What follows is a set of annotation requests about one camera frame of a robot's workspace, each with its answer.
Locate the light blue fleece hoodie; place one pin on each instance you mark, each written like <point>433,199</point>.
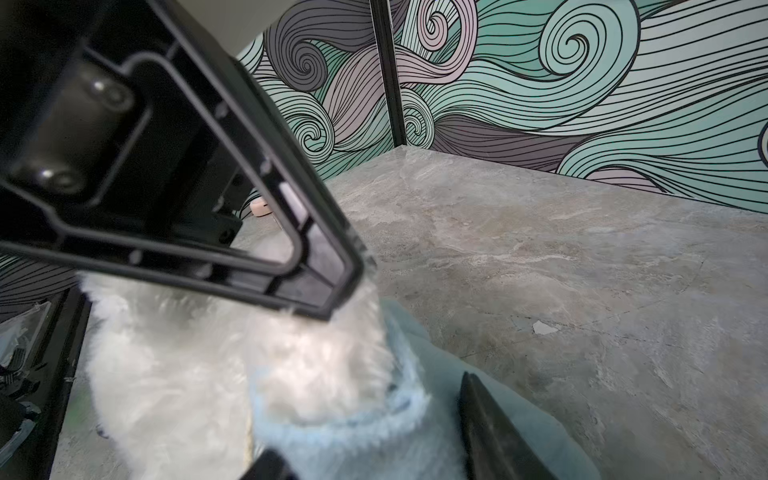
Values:
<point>416,434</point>

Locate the pink round wooden block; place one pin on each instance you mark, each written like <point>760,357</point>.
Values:
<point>259,208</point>

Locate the black left corner post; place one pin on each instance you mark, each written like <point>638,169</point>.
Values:
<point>383,31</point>

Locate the white plush teddy bear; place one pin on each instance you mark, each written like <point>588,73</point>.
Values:
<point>171,371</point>

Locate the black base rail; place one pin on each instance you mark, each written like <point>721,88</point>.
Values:
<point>40,348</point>

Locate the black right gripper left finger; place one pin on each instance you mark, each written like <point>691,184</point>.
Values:
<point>269,465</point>

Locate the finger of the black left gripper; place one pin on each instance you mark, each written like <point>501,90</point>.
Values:
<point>304,257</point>

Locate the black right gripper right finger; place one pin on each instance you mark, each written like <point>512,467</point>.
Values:
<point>495,448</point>

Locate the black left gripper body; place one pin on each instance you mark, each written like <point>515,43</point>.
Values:
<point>105,124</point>

